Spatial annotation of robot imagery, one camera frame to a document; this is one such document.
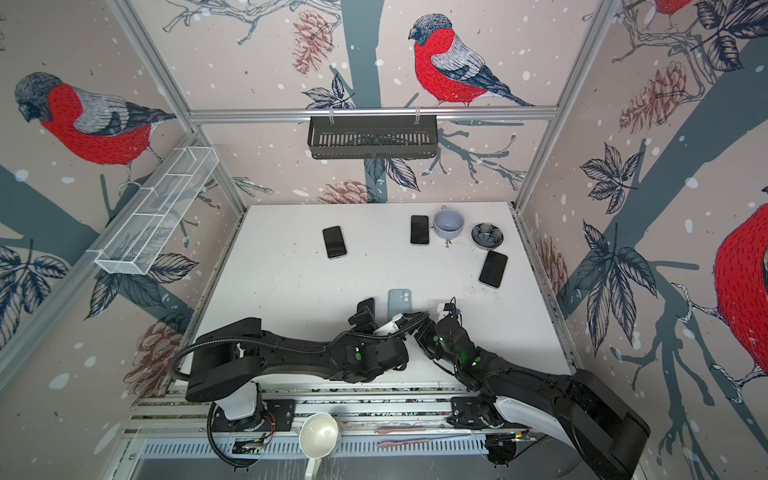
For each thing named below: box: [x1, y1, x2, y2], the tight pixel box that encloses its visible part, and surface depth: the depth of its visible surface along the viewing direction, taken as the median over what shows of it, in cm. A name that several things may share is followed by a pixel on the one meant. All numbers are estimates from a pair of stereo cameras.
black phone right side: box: [479, 250, 508, 288], surface depth 103 cm
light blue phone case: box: [388, 288, 412, 320], surface depth 97 cm
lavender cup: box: [433, 204, 465, 240], surface depth 113 cm
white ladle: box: [299, 412, 339, 480], surface depth 70 cm
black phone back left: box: [322, 225, 347, 258], surface depth 113 cm
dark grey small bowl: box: [471, 222, 504, 250], surface depth 109 cm
